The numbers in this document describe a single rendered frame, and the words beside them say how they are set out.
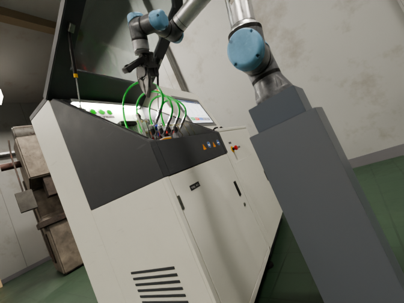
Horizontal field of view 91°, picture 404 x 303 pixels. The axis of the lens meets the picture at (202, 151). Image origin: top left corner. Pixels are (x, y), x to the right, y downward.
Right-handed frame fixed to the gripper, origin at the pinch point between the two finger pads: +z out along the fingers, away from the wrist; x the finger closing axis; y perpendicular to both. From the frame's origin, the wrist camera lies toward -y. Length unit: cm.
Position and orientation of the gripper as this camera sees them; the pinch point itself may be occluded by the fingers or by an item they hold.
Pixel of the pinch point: (146, 95)
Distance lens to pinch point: 106.1
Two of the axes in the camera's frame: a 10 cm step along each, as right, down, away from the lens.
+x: -7.7, -0.8, 6.4
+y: 6.3, -2.9, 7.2
